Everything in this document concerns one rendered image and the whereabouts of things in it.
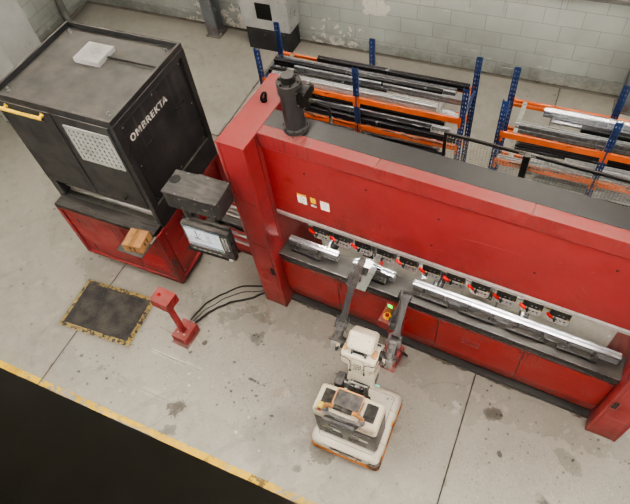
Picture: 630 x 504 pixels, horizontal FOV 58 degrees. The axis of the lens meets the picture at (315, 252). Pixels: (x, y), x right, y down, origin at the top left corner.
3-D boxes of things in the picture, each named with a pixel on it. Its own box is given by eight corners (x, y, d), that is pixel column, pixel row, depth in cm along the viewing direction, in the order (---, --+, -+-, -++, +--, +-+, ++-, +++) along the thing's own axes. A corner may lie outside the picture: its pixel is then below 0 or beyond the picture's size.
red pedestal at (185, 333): (172, 342, 585) (144, 301, 518) (185, 322, 597) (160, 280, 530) (187, 349, 578) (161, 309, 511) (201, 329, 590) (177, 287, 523)
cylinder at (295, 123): (277, 132, 415) (267, 80, 377) (294, 110, 427) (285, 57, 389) (318, 144, 404) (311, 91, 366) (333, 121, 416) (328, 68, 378)
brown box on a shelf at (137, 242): (116, 250, 536) (111, 242, 526) (131, 229, 549) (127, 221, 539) (142, 259, 527) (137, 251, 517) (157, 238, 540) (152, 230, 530)
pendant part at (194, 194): (189, 252, 511) (159, 190, 442) (202, 232, 523) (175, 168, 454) (238, 267, 496) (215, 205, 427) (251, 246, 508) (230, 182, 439)
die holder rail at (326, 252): (289, 244, 533) (288, 238, 525) (292, 240, 536) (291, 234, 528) (337, 262, 516) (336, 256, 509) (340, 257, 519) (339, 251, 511)
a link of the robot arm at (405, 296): (401, 287, 429) (414, 291, 428) (399, 289, 442) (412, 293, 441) (386, 345, 422) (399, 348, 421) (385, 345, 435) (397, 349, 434)
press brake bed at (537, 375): (291, 300, 600) (279, 255, 533) (300, 284, 610) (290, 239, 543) (586, 419, 499) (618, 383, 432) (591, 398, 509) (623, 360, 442)
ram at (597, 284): (277, 213, 496) (261, 146, 431) (281, 206, 500) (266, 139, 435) (646, 341, 396) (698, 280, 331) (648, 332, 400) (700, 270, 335)
